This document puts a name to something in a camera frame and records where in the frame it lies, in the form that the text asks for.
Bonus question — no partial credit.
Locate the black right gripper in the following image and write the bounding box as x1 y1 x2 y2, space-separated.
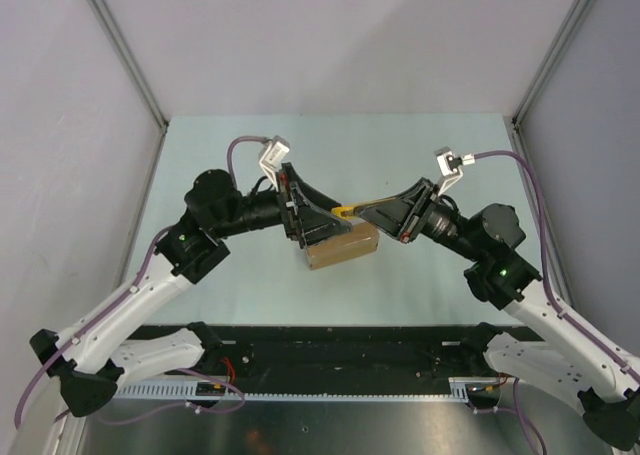
356 177 486 263

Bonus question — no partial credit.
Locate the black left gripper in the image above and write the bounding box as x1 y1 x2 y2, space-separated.
213 162 351 248

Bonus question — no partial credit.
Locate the yellow utility knife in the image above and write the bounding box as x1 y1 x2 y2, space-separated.
331 203 370 220

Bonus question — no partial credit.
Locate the brown cardboard express box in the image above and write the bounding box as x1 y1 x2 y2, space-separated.
305 223 380 270

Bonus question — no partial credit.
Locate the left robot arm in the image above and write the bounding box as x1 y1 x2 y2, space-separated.
30 163 352 418

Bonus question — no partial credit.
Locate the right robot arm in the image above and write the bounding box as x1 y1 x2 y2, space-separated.
351 179 639 451

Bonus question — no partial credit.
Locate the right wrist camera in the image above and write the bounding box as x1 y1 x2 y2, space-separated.
434 147 475 195

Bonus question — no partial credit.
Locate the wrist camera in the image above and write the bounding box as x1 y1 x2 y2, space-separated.
434 147 475 195
258 136 290 186

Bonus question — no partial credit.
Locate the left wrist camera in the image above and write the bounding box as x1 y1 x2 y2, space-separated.
258 136 290 186

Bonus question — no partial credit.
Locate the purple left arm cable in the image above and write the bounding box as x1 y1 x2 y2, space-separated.
13 134 271 430

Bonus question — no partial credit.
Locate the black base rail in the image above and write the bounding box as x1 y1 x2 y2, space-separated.
142 324 544 387

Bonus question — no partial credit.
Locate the grey slotted cable duct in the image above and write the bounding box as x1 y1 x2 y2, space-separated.
115 377 468 403

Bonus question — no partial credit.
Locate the right aluminium frame post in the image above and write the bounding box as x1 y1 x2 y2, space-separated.
511 0 597 127

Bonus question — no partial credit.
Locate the aluminium frame post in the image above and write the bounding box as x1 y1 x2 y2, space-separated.
86 0 168 133
511 0 597 127

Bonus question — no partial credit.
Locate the left aluminium frame post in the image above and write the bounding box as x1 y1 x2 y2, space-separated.
86 0 168 133

